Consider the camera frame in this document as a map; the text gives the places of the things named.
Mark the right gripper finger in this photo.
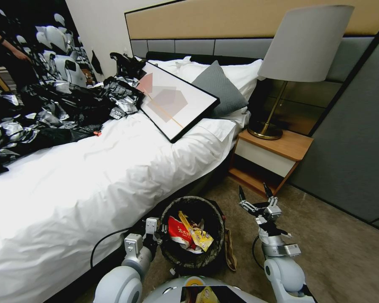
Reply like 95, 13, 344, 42
238, 185, 268, 218
262, 182, 279, 207

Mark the dark marbled trash bin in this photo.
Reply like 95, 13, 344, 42
159, 195, 227, 276

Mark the red snack wrapper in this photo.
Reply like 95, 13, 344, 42
167, 215, 197, 250

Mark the white crumpled paper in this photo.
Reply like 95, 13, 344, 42
173, 239, 204, 255

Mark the yellow snack wrapper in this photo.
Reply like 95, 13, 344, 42
177, 210, 215, 253

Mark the brown paper bag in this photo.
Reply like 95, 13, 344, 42
222, 228, 238, 272

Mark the wooden white nightstand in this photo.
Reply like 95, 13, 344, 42
228, 128, 314, 199

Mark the white robot front shell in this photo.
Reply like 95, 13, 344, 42
142, 274, 272, 303

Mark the bed with white duvet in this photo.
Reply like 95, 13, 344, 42
0, 52, 267, 303

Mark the grey quilted pillow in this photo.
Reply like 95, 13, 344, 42
191, 60, 250, 119

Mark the white pillow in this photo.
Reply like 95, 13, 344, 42
144, 56, 216, 83
220, 58, 267, 104

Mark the black framed abstract picture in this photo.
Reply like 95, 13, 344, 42
138, 60, 221, 144

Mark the brass lamp with white shade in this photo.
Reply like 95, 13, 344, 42
247, 4, 355, 141

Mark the crumpled black silver printed cloth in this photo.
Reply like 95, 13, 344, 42
0, 71, 149, 184

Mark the black bag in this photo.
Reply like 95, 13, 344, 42
109, 51, 147, 78

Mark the tan and grey headboard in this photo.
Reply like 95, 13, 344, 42
124, 0, 379, 65

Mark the person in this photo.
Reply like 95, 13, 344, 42
0, 24, 33, 94

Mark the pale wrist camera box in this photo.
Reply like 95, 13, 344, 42
265, 203, 282, 222
145, 217, 160, 237

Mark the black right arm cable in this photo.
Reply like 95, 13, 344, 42
251, 235, 267, 271

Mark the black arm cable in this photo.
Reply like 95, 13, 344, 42
251, 235, 267, 271
90, 227, 136, 269

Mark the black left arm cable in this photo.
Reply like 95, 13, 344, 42
90, 227, 136, 269

